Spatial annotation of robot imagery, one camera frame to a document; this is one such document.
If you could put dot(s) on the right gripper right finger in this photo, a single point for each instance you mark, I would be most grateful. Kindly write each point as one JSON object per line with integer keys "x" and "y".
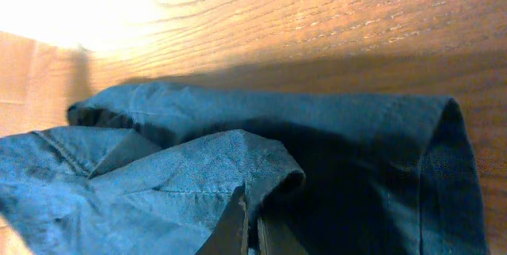
{"x": 276, "y": 238}

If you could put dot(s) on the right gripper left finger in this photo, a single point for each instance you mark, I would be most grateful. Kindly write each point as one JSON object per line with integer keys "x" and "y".
{"x": 230, "y": 236}

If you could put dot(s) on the navy blue shorts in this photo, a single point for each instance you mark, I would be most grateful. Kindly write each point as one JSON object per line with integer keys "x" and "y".
{"x": 149, "y": 169}

